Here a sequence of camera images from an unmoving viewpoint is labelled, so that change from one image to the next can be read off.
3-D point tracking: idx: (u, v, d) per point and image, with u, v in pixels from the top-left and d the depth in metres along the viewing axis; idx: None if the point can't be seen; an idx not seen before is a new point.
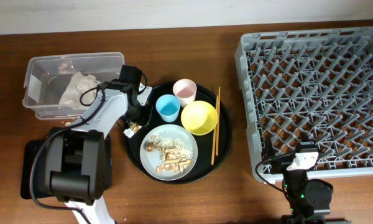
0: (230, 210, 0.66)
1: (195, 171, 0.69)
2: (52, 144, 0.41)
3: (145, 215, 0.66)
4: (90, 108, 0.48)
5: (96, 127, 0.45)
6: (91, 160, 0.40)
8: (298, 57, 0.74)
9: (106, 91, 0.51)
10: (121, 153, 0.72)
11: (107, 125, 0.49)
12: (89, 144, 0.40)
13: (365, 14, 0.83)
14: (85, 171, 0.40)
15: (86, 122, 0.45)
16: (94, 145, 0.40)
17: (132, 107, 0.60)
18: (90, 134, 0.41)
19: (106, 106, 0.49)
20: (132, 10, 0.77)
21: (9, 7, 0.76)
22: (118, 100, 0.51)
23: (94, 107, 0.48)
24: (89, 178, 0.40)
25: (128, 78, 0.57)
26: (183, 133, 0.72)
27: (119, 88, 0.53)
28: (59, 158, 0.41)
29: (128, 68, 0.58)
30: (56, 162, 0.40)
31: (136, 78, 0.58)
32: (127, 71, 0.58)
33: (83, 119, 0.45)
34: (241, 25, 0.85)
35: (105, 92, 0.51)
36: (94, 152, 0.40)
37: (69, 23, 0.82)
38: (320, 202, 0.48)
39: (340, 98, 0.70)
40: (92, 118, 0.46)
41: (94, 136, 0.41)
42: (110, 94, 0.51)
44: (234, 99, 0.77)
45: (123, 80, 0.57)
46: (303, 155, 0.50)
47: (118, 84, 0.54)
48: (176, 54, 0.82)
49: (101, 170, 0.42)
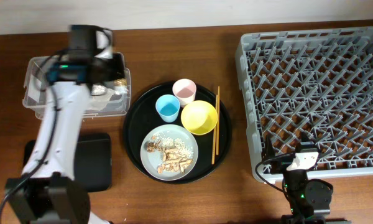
0: (230, 210, 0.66)
1: (196, 170, 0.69)
2: (15, 198, 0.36)
3: (145, 215, 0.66)
4: (45, 130, 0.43)
5: (57, 160, 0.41)
6: (66, 207, 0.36)
8: (298, 57, 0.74)
9: (56, 89, 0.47)
10: (121, 152, 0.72)
11: (72, 136, 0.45)
12: (56, 196, 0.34)
13: (365, 14, 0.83)
14: (63, 216, 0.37)
15: (44, 162, 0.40)
16: (63, 196, 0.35)
17: (102, 70, 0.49)
18: (53, 182, 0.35)
19: (61, 115, 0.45)
20: (132, 10, 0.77)
21: (9, 7, 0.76)
22: (76, 99, 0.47)
23: (48, 124, 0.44)
24: (69, 219, 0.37)
25: (82, 44, 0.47)
26: (183, 132, 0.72)
27: (76, 68, 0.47)
28: (28, 208, 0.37)
29: (78, 32, 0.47)
30: (27, 211, 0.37)
31: (89, 46, 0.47)
32: (81, 36, 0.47)
33: (40, 158, 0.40)
34: (240, 25, 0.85)
35: (56, 93, 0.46)
36: (64, 200, 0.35)
37: (69, 23, 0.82)
38: (319, 204, 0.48)
39: (340, 98, 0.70)
40: (51, 150, 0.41)
41: (60, 183, 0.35)
42: (63, 96, 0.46)
44: (234, 99, 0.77)
45: (78, 50, 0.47)
46: (303, 155, 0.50)
47: (74, 59, 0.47)
48: (176, 55, 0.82)
49: (81, 203, 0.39)
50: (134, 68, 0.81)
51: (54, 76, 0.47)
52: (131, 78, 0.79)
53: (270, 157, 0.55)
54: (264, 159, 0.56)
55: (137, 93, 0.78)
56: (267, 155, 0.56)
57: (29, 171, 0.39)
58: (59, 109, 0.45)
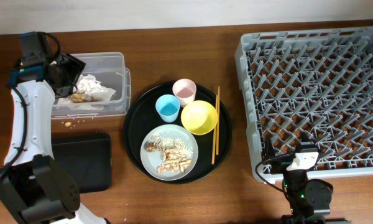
0: (230, 210, 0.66)
1: (196, 170, 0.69)
2: (2, 188, 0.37)
3: (145, 215, 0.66)
4: (15, 128, 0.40)
5: (36, 149, 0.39)
6: (53, 186, 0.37)
8: (298, 57, 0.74)
9: (20, 89, 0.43)
10: (121, 152, 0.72)
11: (46, 126, 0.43)
12: (41, 173, 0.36)
13: (365, 14, 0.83)
14: (51, 197, 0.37)
15: (23, 149, 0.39)
16: (47, 173, 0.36)
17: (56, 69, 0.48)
18: (36, 161, 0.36)
19: (33, 110, 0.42)
20: (132, 10, 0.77)
21: (9, 7, 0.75)
22: (43, 94, 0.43)
23: (19, 121, 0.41)
24: (59, 199, 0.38)
25: (34, 50, 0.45)
26: (183, 132, 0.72)
27: (33, 72, 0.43)
28: (17, 196, 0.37)
29: (28, 38, 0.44)
30: (17, 200, 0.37)
31: (43, 50, 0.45)
32: (29, 42, 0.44)
33: (18, 147, 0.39)
34: (240, 25, 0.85)
35: (21, 90, 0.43)
36: (50, 178, 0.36)
37: (69, 23, 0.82)
38: (319, 203, 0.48)
39: (340, 98, 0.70)
40: (28, 140, 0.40)
41: (41, 163, 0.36)
42: (28, 92, 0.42)
44: (234, 99, 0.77)
45: (30, 57, 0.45)
46: (303, 155, 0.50)
47: (28, 66, 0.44)
48: (176, 55, 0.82)
49: (68, 183, 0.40)
50: (134, 68, 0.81)
51: (13, 81, 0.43)
52: (131, 78, 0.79)
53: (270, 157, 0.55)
54: (265, 159, 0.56)
55: (137, 93, 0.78)
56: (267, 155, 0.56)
57: (10, 160, 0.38)
58: (27, 105, 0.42)
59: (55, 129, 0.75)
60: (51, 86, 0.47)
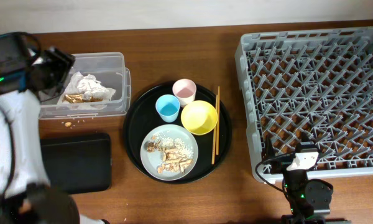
0: (230, 209, 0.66)
1: (196, 170, 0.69)
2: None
3: (145, 215, 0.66)
4: (1, 148, 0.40)
5: (27, 167, 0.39)
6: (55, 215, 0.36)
8: (298, 57, 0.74)
9: (1, 103, 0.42)
10: (121, 152, 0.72)
11: (33, 141, 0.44)
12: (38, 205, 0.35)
13: (365, 15, 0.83)
14: None
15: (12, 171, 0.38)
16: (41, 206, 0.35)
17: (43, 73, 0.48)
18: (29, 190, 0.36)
19: (17, 127, 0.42)
20: (132, 10, 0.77)
21: (9, 7, 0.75)
22: (28, 106, 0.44)
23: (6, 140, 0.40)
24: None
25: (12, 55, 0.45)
26: (183, 132, 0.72)
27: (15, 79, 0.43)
28: None
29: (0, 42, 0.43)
30: None
31: (22, 51, 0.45)
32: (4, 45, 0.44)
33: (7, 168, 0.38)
34: (241, 25, 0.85)
35: (4, 107, 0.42)
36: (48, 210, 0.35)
37: (69, 23, 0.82)
38: (319, 204, 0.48)
39: (340, 98, 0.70)
40: (18, 160, 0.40)
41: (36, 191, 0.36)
42: (12, 107, 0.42)
44: (234, 99, 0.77)
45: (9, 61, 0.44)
46: (303, 155, 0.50)
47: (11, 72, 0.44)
48: (176, 55, 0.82)
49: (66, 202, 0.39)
50: (134, 68, 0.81)
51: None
52: (131, 78, 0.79)
53: (270, 157, 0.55)
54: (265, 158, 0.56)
55: (137, 93, 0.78)
56: (267, 155, 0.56)
57: (2, 189, 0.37)
58: (10, 121, 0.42)
59: (55, 129, 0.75)
60: (34, 93, 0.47)
